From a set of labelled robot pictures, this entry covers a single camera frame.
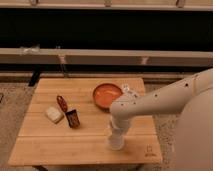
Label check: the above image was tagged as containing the dark red spoon-shaped object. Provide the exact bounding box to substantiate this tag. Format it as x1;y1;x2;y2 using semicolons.
57;96;68;113

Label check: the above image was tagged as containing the white eraser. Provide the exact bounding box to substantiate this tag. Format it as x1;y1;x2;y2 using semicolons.
46;107;63;123

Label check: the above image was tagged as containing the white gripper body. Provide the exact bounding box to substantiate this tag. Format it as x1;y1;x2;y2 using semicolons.
110;117;131;139

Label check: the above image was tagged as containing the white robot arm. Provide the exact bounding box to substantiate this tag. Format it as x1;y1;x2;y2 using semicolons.
110;68;213;140

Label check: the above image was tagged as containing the grey horizontal rail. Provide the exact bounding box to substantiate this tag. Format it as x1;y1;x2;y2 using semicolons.
0;47;213;67

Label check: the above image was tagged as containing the orange bowl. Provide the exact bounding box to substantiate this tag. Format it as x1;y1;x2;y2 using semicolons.
93;83;123;109

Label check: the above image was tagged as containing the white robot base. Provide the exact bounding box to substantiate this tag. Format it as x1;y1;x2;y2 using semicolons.
171;89;213;171

